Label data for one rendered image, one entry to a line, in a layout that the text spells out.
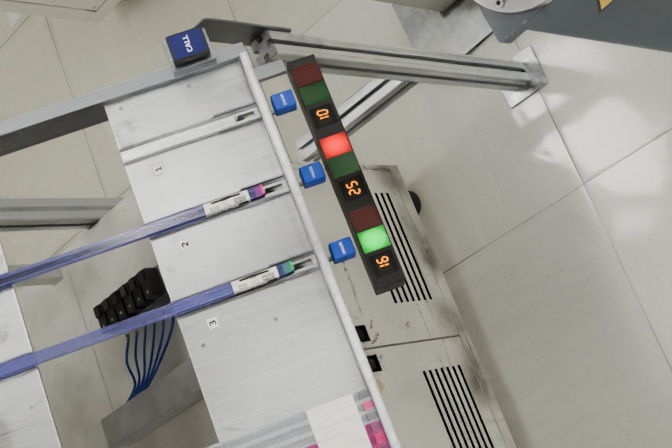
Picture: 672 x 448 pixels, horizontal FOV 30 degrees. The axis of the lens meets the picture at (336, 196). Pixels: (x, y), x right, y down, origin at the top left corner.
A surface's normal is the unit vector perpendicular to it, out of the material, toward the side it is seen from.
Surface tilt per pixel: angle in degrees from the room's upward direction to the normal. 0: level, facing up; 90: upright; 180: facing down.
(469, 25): 0
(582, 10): 90
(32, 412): 47
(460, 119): 0
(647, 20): 90
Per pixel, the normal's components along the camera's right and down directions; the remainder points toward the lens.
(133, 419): -0.68, 0.00
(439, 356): 0.64, -0.48
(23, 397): 0.01, -0.35
